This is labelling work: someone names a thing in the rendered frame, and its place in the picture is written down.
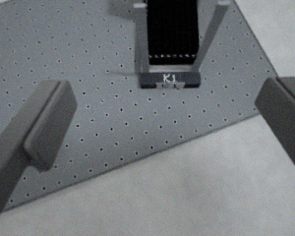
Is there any black well plate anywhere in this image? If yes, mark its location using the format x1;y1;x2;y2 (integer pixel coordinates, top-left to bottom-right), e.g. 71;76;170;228
145;0;201;66

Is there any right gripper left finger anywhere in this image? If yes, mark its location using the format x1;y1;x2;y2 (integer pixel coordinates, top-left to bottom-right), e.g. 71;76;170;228
0;80;78;214

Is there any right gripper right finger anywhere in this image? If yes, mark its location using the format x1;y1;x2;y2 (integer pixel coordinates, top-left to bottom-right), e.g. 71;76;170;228
255;77;295;165

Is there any grey perforated breadboard plate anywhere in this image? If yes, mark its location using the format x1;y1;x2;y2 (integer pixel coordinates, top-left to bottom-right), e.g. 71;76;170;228
0;0;279;214

